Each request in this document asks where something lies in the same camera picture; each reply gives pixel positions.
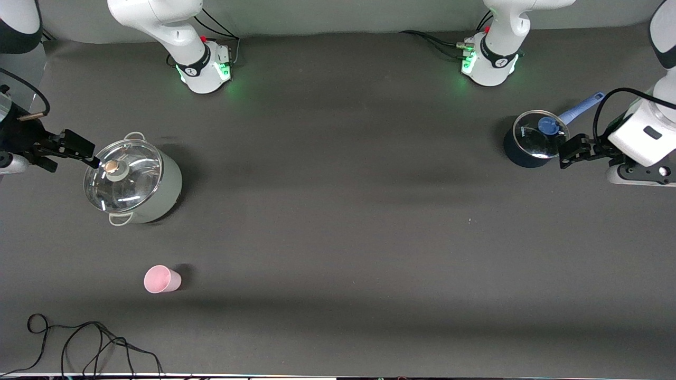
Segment pink plastic cup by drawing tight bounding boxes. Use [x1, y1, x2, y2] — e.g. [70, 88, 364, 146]
[144, 265, 182, 295]

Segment glass lid with blue knob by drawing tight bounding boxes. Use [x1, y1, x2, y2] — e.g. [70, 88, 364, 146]
[513, 110, 571, 160]

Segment dark blue saucepan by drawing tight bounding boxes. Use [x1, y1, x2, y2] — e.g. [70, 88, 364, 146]
[503, 92, 606, 168]

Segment glass lid with grey knob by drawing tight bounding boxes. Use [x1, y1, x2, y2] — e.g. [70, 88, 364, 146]
[84, 138, 164, 213]

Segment dark grey table cover sheet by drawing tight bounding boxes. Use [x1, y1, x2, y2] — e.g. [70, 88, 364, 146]
[0, 24, 676, 376]

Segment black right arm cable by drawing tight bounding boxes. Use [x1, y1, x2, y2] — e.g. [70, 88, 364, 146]
[0, 69, 51, 118]

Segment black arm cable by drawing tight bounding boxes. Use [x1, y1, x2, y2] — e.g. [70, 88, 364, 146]
[591, 87, 676, 146]
[0, 69, 51, 118]

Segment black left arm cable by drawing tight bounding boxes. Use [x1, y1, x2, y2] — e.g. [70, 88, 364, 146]
[591, 87, 676, 146]

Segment grey pot with loop handles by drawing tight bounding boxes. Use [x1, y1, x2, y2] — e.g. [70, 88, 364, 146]
[84, 132, 183, 226]

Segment thin black loose cable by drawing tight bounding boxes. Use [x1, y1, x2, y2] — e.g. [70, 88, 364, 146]
[0, 313, 164, 378]

